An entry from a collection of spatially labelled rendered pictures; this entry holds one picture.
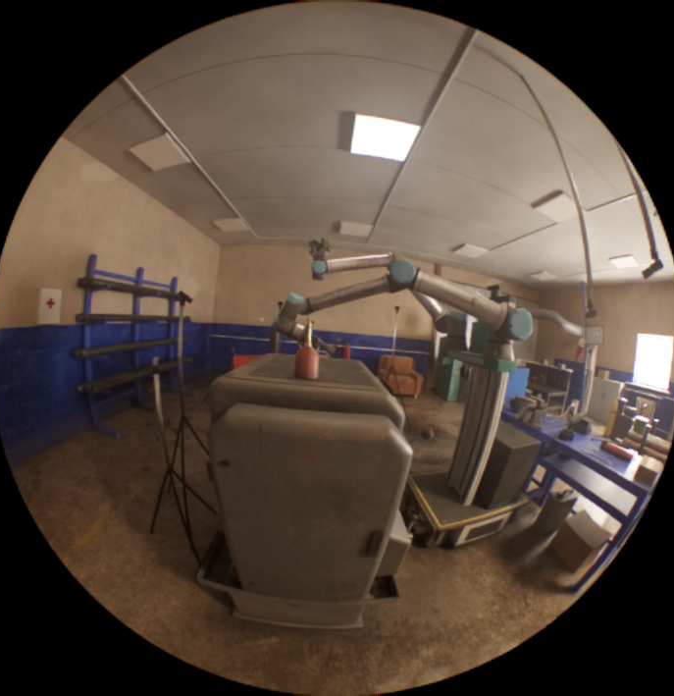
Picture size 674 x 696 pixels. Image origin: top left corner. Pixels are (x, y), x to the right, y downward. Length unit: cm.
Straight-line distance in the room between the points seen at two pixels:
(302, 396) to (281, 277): 559
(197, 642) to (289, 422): 138
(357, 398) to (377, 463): 16
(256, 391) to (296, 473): 21
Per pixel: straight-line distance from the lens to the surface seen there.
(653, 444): 317
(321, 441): 49
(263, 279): 618
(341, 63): 217
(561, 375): 487
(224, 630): 158
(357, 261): 160
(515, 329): 118
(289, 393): 57
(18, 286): 318
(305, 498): 58
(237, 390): 60
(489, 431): 166
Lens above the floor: 148
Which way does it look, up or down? 5 degrees down
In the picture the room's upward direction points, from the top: 5 degrees clockwise
